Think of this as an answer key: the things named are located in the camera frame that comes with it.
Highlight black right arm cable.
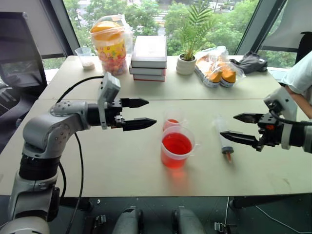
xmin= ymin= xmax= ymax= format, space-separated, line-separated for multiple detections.
xmin=269 ymin=108 xmax=312 ymax=127

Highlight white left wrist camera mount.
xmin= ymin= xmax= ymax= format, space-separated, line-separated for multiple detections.
xmin=97 ymin=72 xmax=121 ymax=130

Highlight person light blue shirt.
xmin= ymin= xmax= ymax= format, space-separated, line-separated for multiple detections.
xmin=280 ymin=52 xmax=312 ymax=96

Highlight small cup red liquid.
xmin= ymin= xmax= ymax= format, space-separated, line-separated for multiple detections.
xmin=162 ymin=108 xmax=190 ymax=133

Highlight dark monitor screen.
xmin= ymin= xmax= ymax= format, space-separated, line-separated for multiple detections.
xmin=0 ymin=11 xmax=48 ymax=89

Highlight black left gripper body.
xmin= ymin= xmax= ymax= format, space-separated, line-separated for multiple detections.
xmin=106 ymin=98 xmax=127 ymax=129

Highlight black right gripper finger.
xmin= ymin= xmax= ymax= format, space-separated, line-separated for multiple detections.
xmin=219 ymin=131 xmax=263 ymax=150
xmin=233 ymin=112 xmax=264 ymax=124

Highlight bagged candy jar orange lid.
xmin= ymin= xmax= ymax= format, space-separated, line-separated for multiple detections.
xmin=89 ymin=14 xmax=134 ymax=76

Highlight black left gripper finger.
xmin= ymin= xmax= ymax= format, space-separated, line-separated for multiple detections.
xmin=121 ymin=97 xmax=150 ymax=109
xmin=122 ymin=117 xmax=157 ymax=132

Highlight dark grey cloth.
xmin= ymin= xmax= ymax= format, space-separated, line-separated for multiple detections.
xmin=229 ymin=50 xmax=269 ymax=74

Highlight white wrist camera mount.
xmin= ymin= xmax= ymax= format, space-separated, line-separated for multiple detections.
xmin=263 ymin=86 xmax=298 ymax=151
xmin=97 ymin=72 xmax=121 ymax=130

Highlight grey rounded robot leg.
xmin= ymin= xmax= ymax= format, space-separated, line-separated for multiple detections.
xmin=112 ymin=205 xmax=145 ymax=234
xmin=171 ymin=205 xmax=206 ymax=234

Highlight black table leg bar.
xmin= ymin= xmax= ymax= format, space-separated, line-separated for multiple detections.
xmin=228 ymin=194 xmax=304 ymax=210

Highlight clear measuring cup white grains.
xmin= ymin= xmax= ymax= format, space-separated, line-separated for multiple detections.
xmin=74 ymin=46 xmax=96 ymax=72

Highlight thin white floor cable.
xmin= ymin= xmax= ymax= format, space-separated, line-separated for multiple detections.
xmin=224 ymin=196 xmax=312 ymax=234

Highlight white book dark spine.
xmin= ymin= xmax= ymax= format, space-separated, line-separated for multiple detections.
xmin=129 ymin=64 xmax=167 ymax=77

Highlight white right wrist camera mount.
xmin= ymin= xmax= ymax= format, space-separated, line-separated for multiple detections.
xmin=263 ymin=86 xmax=298 ymax=151

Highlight large beaker red liquid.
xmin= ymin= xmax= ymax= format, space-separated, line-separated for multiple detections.
xmin=160 ymin=125 xmax=201 ymax=169

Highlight green plant white pot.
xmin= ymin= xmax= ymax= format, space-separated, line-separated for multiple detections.
xmin=175 ymin=4 xmax=215 ymax=76

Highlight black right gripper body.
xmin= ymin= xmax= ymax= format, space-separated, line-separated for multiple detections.
xmin=255 ymin=112 xmax=284 ymax=152

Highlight white book red edge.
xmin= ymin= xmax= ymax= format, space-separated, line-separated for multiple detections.
xmin=132 ymin=73 xmax=166 ymax=82

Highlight large white hardcover book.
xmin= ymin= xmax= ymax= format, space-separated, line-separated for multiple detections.
xmin=130 ymin=35 xmax=168 ymax=70

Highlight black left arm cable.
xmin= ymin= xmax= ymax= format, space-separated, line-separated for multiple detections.
xmin=56 ymin=76 xmax=105 ymax=234

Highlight black office chair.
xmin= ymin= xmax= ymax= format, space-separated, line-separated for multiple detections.
xmin=294 ymin=31 xmax=312 ymax=64

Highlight clear bag orange snacks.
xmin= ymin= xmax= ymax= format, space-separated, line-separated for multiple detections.
xmin=194 ymin=45 xmax=247 ymax=89

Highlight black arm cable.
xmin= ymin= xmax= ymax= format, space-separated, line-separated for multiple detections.
xmin=56 ymin=76 xmax=105 ymax=234
xmin=269 ymin=108 xmax=312 ymax=127

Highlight clear plastic syringe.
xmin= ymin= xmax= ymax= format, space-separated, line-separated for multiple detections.
xmin=214 ymin=116 xmax=235 ymax=164

